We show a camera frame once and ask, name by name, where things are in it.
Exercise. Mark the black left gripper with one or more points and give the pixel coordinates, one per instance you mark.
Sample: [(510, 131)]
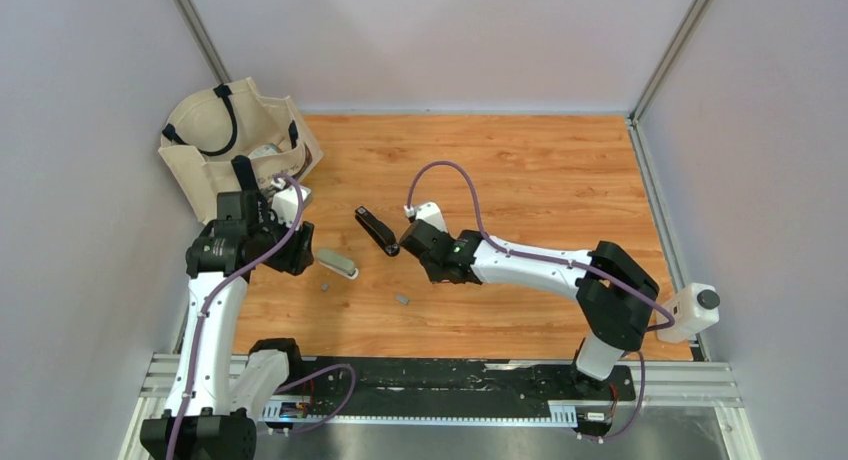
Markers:
[(296, 260)]

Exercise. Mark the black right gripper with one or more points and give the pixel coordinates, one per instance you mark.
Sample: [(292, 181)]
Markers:
[(431, 273)]

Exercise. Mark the black large stapler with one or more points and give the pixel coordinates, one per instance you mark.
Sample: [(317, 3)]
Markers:
[(380, 233)]

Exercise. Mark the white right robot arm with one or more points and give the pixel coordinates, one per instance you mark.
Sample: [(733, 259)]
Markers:
[(615, 294)]

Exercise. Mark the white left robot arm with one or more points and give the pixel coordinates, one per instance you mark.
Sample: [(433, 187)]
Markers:
[(209, 415)]

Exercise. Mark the beige canvas tote bag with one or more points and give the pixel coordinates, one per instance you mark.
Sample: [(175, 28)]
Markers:
[(209, 129)]

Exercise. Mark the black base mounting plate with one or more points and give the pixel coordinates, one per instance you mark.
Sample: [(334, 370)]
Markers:
[(443, 391)]

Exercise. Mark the white box with black knob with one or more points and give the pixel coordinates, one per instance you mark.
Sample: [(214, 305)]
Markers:
[(694, 309)]

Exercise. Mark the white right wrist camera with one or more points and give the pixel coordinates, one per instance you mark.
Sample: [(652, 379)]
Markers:
[(428, 212)]

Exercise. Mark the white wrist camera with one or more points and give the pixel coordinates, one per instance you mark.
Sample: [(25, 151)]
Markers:
[(428, 212), (285, 202)]

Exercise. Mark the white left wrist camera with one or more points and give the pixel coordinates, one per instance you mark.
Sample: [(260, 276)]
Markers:
[(285, 202)]

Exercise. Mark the aluminium frame rail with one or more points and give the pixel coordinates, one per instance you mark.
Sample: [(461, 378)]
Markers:
[(670, 384)]

